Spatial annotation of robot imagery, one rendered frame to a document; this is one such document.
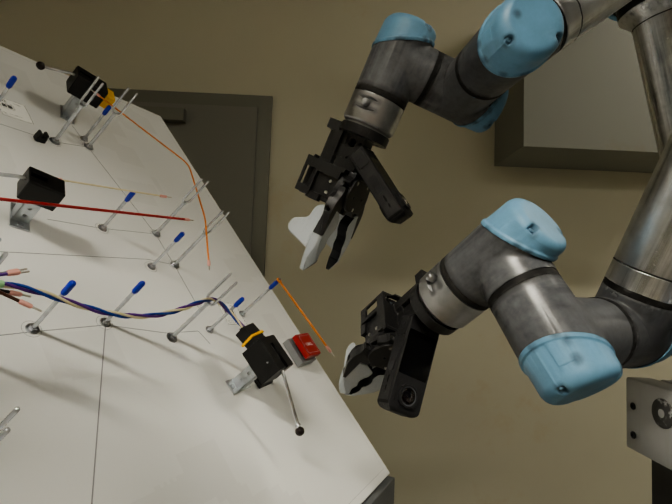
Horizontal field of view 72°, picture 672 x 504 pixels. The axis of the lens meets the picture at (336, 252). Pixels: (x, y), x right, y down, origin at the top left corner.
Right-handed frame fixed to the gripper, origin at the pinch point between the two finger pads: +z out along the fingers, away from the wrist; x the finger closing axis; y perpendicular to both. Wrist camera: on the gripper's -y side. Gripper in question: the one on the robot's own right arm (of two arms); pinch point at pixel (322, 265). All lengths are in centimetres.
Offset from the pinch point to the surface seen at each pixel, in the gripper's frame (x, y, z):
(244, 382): 1.1, 3.6, 21.6
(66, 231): 15.0, 32.5, 10.2
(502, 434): -187, -48, 71
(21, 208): 22.0, 32.7, 7.5
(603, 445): -208, -93, 56
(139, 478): 23.0, 0.0, 25.3
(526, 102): -162, 8, -77
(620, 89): -180, -24, -99
